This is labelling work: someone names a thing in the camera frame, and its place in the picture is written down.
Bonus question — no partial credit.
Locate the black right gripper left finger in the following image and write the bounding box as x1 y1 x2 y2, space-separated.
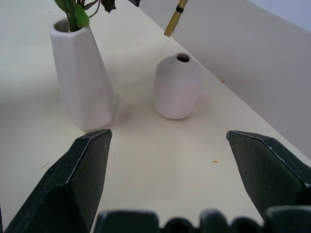
4 129 113 233

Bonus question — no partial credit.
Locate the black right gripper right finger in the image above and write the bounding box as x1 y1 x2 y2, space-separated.
226 130 311 222

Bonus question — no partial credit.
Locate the yellow stemmed flower bouquet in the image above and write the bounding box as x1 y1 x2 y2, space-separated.
164 0 189 37

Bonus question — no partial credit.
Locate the green leafy flower bouquet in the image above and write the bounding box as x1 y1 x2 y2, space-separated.
53 0 117 32

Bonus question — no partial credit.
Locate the tall white faceted vase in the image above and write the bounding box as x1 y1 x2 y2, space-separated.
50 17 119 131

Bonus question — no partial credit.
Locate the short white round vase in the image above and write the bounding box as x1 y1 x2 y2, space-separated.
153 52 204 120

